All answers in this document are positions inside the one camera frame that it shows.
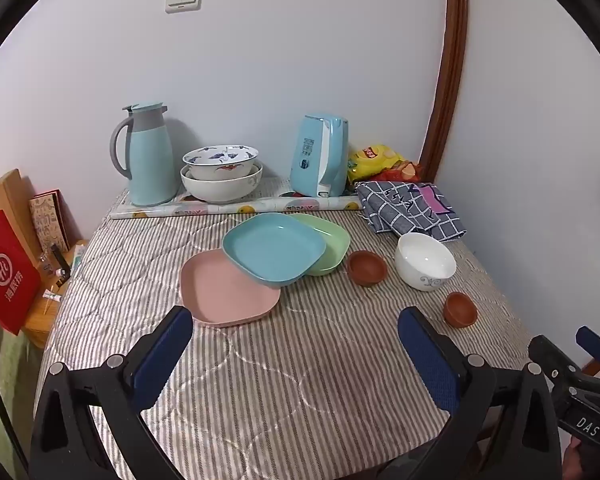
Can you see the brown wooden door frame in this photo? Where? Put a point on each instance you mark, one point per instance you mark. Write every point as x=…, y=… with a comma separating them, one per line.
x=452, y=60

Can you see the red snack bag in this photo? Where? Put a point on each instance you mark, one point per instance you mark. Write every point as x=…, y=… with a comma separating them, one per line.
x=406, y=172

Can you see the yellow chip bag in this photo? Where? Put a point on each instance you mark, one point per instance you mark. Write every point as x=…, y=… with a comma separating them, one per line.
x=375, y=157

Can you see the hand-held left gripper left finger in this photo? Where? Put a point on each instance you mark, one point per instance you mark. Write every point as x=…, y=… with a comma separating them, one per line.
x=162, y=355

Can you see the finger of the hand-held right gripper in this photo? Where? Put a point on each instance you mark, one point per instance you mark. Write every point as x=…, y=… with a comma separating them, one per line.
x=594, y=340
x=547, y=357

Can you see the blue square plate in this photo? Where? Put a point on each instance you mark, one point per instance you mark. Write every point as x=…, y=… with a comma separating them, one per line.
x=270, y=250

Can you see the fruit print oilcloth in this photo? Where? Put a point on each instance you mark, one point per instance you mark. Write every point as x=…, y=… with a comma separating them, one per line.
x=260, y=206

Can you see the light blue electric kettle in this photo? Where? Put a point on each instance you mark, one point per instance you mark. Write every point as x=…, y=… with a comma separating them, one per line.
x=310, y=160

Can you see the green square plate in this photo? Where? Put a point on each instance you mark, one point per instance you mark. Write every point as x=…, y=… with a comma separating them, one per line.
x=335, y=240

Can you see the grey striped quilt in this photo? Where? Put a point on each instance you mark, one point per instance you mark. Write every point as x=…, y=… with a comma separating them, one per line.
x=280, y=385

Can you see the wooden nightstand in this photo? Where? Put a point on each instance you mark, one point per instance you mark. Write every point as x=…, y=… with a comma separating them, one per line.
x=36, y=327

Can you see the person's right hand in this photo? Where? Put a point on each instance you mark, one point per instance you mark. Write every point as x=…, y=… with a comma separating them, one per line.
x=577, y=460

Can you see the wooden board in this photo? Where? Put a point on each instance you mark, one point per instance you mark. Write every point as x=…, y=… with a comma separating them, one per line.
x=10, y=195

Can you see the small brown bowl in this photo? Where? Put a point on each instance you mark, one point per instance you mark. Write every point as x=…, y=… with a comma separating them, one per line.
x=367, y=266
x=460, y=310

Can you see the large white porcelain bowl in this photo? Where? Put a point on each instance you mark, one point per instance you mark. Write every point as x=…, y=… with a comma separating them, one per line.
x=220, y=192

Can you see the red paper bag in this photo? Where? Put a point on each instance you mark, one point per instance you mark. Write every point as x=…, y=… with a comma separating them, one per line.
x=7, y=275

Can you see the blue checked cloth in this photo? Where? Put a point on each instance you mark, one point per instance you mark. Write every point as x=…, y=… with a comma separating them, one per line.
x=390, y=205

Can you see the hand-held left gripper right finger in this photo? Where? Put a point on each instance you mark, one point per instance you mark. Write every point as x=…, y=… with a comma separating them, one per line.
x=430, y=355

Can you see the white bowl with blue scroll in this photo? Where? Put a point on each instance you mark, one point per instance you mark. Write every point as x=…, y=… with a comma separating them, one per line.
x=425, y=262

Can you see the crane patterned porcelain bowl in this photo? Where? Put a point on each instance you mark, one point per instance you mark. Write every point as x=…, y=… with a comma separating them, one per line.
x=220, y=167

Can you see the patterned brown notebook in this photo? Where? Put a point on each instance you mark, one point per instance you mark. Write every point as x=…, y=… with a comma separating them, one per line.
x=47, y=220

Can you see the light blue thermos jug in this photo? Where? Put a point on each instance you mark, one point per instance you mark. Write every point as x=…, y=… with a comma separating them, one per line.
x=152, y=165

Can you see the pink square plate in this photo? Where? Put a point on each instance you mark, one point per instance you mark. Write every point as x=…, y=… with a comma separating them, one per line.
x=215, y=285

